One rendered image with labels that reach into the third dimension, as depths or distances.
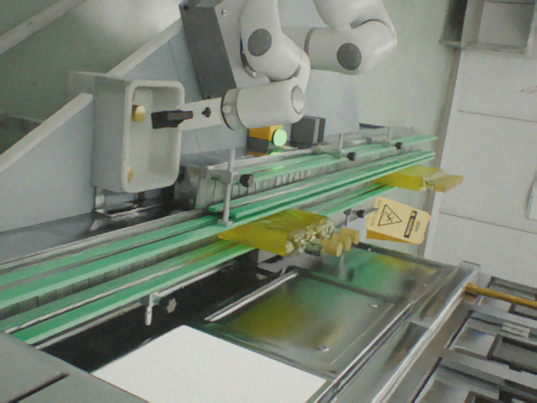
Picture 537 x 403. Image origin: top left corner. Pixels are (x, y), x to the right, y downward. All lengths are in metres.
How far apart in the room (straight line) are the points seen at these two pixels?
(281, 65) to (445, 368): 0.70
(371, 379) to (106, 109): 0.71
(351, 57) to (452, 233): 6.15
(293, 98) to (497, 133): 6.17
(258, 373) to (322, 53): 0.69
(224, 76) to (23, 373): 1.14
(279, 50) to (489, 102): 6.19
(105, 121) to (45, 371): 0.89
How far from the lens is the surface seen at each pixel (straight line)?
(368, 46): 1.31
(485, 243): 7.32
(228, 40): 1.39
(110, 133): 1.21
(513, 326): 1.60
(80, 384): 0.35
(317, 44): 1.35
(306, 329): 1.26
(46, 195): 1.19
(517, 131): 7.10
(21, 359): 0.38
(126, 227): 1.18
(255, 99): 1.04
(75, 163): 1.23
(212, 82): 1.47
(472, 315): 1.62
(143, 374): 1.05
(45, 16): 1.87
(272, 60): 1.01
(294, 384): 1.06
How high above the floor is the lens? 1.63
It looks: 28 degrees down
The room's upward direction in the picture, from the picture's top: 104 degrees clockwise
